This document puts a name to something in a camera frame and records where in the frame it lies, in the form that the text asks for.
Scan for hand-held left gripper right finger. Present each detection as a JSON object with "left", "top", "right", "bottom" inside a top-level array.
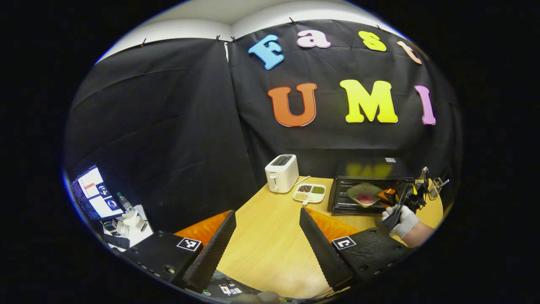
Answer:
[{"left": 299, "top": 206, "right": 416, "bottom": 292}]

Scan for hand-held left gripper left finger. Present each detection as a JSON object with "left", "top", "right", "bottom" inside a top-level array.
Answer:
[{"left": 122, "top": 209, "right": 237, "bottom": 293}]

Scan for pale plate with pink food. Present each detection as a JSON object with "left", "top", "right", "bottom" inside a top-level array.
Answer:
[{"left": 346, "top": 182, "right": 385, "bottom": 209}]

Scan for black electric oven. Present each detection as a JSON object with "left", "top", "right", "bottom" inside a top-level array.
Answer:
[{"left": 327, "top": 157, "right": 416, "bottom": 216}]

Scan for white divided snack dish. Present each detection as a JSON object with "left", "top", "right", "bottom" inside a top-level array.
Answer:
[{"left": 293, "top": 183, "right": 327, "bottom": 205}]

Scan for white paper boxes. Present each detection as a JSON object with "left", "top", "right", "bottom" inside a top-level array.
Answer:
[{"left": 101, "top": 205, "right": 153, "bottom": 250}]

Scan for white toaster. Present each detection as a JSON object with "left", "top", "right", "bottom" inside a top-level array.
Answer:
[{"left": 265, "top": 154, "right": 300, "bottom": 194}]

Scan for clear plastic water bottle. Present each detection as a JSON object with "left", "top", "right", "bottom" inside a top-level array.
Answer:
[{"left": 116, "top": 192, "right": 135, "bottom": 213}]

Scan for black backdrop cloth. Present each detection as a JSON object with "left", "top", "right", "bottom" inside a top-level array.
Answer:
[{"left": 63, "top": 19, "right": 462, "bottom": 233}]

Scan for laptop with lit screen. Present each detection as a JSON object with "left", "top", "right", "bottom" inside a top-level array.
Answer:
[{"left": 70, "top": 164, "right": 124, "bottom": 221}]

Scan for wire mesh basket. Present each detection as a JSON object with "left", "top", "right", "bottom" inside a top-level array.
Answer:
[{"left": 428, "top": 177, "right": 450, "bottom": 200}]

